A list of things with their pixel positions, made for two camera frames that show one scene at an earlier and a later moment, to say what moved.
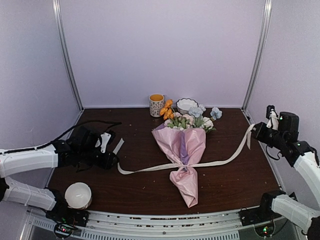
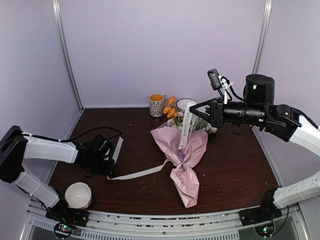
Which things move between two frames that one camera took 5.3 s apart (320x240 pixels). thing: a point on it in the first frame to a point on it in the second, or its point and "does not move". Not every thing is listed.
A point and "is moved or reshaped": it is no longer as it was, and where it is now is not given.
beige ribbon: (128, 170) to (190, 107)
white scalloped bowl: (184, 104) does not move
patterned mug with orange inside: (156, 102) does not move
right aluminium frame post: (258, 58) does not move
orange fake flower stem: (166, 111) is moved or reshaped
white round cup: (78, 195) does not move
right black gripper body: (275, 140) to (253, 114)
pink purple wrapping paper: (184, 146) does not move
